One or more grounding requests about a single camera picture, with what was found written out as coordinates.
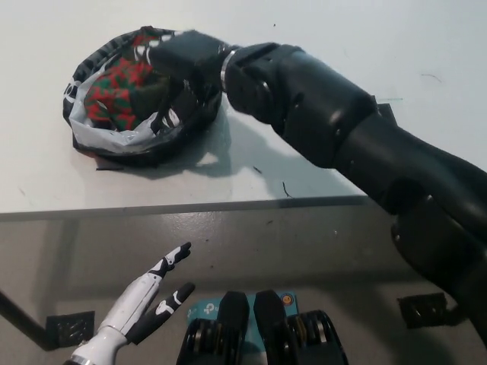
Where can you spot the black plastic shopping bag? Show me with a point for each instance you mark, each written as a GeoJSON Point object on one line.
{"type": "Point", "coordinates": [125, 152]}

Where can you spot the robot right torso block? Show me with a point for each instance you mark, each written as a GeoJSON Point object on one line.
{"type": "Point", "coordinates": [272, 327]}

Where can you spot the black tape patch on table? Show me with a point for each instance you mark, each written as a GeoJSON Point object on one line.
{"type": "Point", "coordinates": [386, 112]}

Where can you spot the red green coffee bean bag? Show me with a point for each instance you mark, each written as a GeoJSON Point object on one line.
{"type": "Point", "coordinates": [118, 87]}

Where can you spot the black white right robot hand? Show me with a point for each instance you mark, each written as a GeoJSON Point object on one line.
{"type": "Point", "coordinates": [190, 61]}

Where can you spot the teal router box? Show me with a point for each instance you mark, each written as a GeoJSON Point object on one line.
{"type": "Point", "coordinates": [198, 310]}

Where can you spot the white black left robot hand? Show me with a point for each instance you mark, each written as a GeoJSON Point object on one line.
{"type": "Point", "coordinates": [133, 304]}

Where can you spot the robot left torso block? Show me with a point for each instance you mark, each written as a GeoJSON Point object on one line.
{"type": "Point", "coordinates": [232, 327]}

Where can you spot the robot torso block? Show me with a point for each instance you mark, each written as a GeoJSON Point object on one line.
{"type": "Point", "coordinates": [272, 327]}
{"type": "Point", "coordinates": [232, 327]}

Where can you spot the black table leg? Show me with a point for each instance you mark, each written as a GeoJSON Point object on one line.
{"type": "Point", "coordinates": [23, 321]}

